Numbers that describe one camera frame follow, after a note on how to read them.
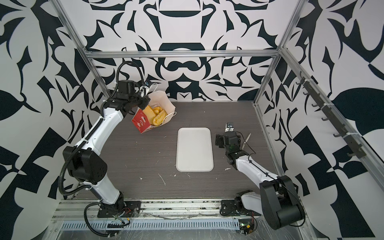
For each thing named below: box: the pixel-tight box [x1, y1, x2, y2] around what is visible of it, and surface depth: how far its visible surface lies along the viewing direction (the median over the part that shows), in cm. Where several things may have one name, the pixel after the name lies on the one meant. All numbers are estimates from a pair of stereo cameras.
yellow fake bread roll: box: [152, 109, 168, 127], surface depth 92 cm
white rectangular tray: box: [176, 127, 214, 173], surface depth 96 cm
